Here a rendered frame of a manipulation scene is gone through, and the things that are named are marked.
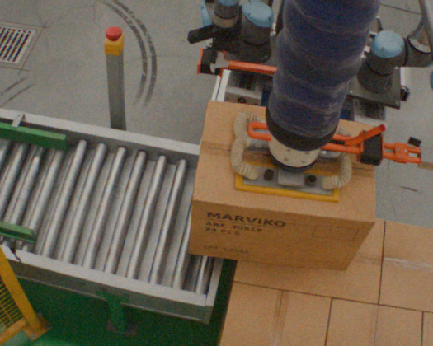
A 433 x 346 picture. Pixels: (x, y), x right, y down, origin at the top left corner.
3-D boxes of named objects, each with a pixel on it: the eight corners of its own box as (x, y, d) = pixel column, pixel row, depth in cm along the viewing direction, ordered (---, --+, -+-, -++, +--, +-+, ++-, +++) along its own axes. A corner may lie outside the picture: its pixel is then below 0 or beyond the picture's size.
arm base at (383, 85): (357, 61, 242) (362, 44, 234) (392, 70, 241) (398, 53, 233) (355, 88, 234) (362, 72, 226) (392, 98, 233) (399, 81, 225)
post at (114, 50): (114, 178, 327) (103, 42, 243) (117, 167, 330) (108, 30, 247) (126, 180, 326) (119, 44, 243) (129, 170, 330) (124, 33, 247)
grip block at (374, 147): (356, 163, 199) (360, 153, 194) (355, 138, 204) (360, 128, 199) (379, 167, 199) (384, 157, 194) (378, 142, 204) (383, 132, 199)
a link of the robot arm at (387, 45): (362, 51, 232) (370, 26, 221) (392, 51, 234) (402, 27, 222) (371, 74, 225) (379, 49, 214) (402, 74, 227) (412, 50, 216)
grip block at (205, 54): (196, 74, 214) (197, 64, 210) (200, 56, 219) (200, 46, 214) (221, 77, 214) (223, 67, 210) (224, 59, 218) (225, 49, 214)
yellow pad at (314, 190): (234, 189, 203) (236, 181, 199) (237, 163, 208) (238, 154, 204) (337, 203, 202) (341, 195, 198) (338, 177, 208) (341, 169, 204)
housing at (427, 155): (417, 169, 199) (421, 161, 196) (416, 151, 203) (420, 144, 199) (435, 171, 199) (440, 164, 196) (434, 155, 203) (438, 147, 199)
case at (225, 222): (188, 254, 234) (191, 199, 200) (202, 162, 255) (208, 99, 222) (345, 271, 233) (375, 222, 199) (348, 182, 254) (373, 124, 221)
